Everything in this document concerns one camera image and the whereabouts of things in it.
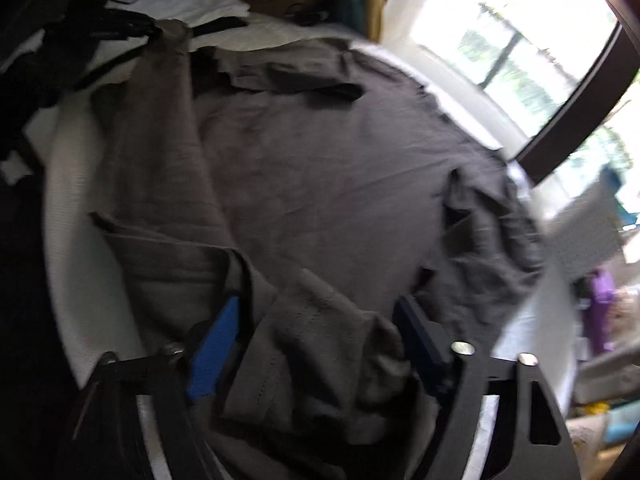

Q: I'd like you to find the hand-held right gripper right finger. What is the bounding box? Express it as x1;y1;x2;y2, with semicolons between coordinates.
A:
392;295;583;480

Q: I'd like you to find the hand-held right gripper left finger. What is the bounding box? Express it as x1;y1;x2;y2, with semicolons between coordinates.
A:
52;296;246;480

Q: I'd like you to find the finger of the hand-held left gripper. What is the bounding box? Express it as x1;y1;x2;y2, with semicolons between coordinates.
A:
90;10;164;44

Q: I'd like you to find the dark grey t-shirt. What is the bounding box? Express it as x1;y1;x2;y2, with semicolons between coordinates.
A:
87;17;549;480

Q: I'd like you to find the white garment with black trim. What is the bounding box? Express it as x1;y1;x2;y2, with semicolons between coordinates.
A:
0;0;252;92

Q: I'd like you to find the purple plush toy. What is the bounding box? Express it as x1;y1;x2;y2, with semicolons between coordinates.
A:
581;267;619;357

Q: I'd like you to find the white perforated basket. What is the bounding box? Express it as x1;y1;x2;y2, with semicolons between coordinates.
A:
544;180;632;282

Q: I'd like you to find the blue cloth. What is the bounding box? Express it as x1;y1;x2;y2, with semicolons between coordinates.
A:
596;166;640;227

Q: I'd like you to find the balcony railing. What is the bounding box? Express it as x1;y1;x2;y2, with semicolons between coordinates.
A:
472;1;593;103

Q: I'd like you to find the black cable bundle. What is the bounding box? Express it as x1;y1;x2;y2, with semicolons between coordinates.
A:
287;3;327;26

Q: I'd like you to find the dark window post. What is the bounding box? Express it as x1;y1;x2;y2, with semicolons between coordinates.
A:
515;24;640;184

